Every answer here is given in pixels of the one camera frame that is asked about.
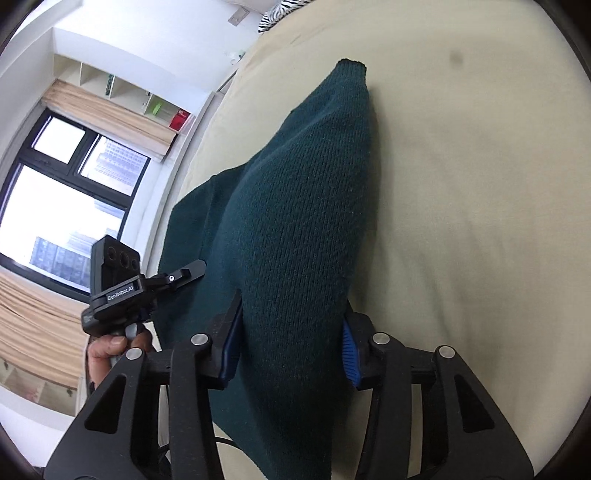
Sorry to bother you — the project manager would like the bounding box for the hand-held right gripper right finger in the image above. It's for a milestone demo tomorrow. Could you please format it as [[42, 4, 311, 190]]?
[[342, 305, 536, 480]]

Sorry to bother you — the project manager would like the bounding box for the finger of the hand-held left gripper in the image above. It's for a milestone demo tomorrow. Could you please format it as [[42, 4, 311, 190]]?
[[145, 259, 206, 296]]

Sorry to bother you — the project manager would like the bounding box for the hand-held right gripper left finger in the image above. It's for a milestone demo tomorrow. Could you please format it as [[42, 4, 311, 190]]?
[[44, 288, 244, 480]]

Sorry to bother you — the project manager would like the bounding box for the dark green knit sweater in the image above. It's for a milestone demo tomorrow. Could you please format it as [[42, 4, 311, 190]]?
[[157, 58, 376, 480]]

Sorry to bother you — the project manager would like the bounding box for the person's left hand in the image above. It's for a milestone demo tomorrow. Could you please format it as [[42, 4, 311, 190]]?
[[85, 323, 153, 393]]

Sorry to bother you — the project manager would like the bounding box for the black framed window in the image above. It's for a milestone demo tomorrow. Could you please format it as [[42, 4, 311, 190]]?
[[0, 108, 153, 296]]

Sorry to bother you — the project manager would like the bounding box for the bed with beige sheet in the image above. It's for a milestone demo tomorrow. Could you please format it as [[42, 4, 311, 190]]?
[[141, 0, 587, 480]]

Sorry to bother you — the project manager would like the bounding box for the white nightstand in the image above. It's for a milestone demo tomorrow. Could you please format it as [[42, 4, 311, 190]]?
[[213, 55, 247, 97]]

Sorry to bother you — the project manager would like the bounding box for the zebra print pillow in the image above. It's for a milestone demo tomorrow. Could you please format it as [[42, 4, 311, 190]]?
[[257, 0, 315, 34]]

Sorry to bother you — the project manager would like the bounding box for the black cable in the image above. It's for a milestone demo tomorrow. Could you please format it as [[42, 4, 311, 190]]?
[[157, 434, 241, 462]]

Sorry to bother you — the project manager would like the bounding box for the white wall shelf unit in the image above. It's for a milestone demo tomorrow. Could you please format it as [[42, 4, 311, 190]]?
[[53, 51, 197, 134]]

